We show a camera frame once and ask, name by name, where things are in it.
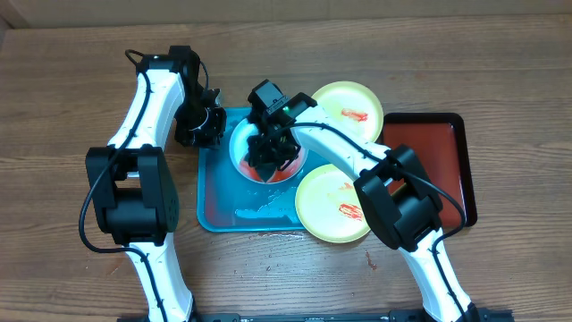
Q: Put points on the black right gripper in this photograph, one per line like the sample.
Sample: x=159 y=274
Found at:
x=262 y=148

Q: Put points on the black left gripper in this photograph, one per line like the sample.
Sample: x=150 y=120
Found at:
x=212 y=138

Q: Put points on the light blue plate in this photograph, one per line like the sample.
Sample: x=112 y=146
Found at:
x=238 y=154

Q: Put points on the yellow plate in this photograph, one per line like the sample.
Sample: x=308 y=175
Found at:
x=354 y=105
x=328 y=206

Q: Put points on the orange sponge with green pad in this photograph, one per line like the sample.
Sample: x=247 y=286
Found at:
x=267 y=175

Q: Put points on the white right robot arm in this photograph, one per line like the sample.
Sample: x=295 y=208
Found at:
x=400 y=204

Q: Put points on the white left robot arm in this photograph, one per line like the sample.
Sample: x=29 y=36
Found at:
x=132 y=205

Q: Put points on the teal plastic tray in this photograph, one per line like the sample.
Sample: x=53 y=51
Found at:
x=228 y=202

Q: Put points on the black tray with red water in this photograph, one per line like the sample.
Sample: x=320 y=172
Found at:
x=439 y=141

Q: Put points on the cardboard back panel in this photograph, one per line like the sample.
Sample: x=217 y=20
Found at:
x=41 y=14

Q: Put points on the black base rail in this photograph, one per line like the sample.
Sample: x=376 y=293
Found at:
x=396 y=315

